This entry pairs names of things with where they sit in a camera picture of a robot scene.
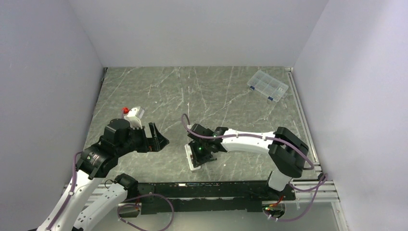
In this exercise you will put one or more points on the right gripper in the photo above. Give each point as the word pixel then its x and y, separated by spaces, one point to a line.
pixel 198 160

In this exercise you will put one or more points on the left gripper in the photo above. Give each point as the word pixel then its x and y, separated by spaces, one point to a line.
pixel 157 142

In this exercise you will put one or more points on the white remote control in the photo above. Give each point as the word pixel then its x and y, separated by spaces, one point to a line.
pixel 190 158

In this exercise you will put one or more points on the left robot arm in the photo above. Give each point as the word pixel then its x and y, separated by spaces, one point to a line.
pixel 90 168

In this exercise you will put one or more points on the clear plastic organizer box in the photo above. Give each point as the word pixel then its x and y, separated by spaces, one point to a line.
pixel 267 85

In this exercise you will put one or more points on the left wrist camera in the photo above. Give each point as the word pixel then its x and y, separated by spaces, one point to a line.
pixel 133 116

